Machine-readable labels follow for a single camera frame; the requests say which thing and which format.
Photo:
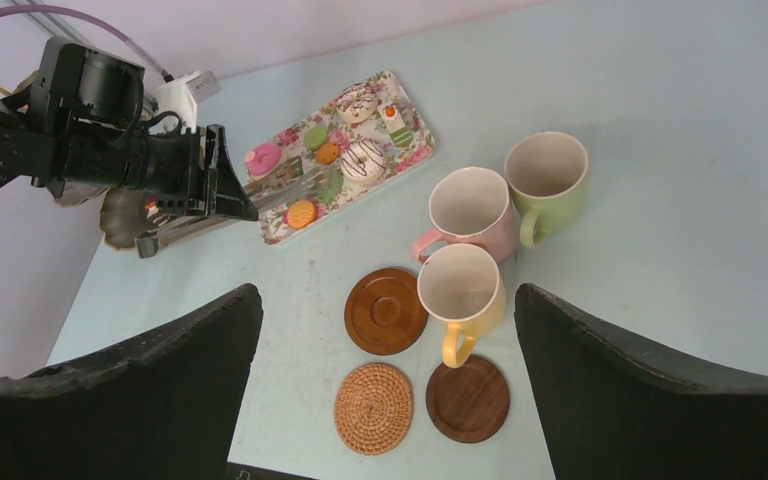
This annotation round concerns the dark brown wooden coaster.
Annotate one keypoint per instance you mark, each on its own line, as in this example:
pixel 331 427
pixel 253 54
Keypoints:
pixel 468 404

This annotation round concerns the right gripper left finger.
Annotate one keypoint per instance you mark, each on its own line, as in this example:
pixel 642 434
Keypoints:
pixel 160 405

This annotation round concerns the green layered cake slice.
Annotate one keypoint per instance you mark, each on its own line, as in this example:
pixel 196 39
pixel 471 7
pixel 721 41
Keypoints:
pixel 394 123

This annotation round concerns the metal serving tongs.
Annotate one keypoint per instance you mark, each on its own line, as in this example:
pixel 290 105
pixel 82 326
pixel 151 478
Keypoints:
pixel 180 228

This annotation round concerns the yellow mug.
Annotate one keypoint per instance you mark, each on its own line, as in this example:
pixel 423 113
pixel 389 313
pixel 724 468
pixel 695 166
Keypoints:
pixel 461 286

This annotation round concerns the light brown wooden coaster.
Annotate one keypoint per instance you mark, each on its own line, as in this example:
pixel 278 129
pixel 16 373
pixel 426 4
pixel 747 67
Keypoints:
pixel 383 314

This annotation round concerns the pink mug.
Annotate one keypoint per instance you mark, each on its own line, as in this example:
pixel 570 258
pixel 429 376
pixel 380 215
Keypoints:
pixel 470 205

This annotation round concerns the green mug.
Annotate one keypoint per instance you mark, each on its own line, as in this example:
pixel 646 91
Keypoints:
pixel 547 175

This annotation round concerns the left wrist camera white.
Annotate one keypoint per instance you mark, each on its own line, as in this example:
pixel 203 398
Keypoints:
pixel 182 96

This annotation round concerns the three-tier dark dessert stand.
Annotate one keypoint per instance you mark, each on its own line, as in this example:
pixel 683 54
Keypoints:
pixel 121 219

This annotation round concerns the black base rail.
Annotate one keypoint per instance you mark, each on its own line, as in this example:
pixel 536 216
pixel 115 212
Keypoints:
pixel 234 471

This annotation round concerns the white chocolate-drizzled donut upper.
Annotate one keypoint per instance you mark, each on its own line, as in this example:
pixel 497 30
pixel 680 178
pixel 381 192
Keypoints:
pixel 356 103

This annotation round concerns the small orange macaron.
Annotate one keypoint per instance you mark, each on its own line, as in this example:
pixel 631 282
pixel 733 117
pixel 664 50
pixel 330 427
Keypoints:
pixel 327 153

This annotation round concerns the white chocolate-drizzled donut lower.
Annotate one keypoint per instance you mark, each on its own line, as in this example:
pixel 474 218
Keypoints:
pixel 364 162

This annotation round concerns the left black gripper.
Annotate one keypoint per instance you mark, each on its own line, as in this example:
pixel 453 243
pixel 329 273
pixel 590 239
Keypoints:
pixel 212 188

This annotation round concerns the orange round biscuit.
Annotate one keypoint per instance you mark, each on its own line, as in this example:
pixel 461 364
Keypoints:
pixel 302 214

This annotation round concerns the green round cake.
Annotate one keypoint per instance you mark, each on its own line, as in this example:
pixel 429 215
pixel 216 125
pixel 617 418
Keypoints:
pixel 333 184

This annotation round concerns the woven rattan coaster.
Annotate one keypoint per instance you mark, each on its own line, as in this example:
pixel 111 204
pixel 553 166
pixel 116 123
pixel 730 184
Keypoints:
pixel 373 409

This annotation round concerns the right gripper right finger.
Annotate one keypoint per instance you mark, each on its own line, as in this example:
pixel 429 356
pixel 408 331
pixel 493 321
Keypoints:
pixel 617 405

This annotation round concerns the green macaron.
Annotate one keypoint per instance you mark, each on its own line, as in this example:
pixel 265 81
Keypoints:
pixel 315 137

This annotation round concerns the floral rectangular tray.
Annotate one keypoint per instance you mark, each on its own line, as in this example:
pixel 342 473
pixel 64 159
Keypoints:
pixel 272 223

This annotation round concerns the white chocolate-drizzled donut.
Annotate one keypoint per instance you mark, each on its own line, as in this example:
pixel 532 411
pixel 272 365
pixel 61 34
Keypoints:
pixel 356 103
pixel 364 162

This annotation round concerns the chocolate cake slice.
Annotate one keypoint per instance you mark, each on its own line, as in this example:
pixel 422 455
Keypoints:
pixel 151 212

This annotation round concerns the pink frosted donut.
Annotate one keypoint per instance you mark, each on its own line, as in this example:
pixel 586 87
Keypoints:
pixel 263 159

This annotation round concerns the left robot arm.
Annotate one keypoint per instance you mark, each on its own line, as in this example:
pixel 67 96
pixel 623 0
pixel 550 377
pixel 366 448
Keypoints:
pixel 81 120

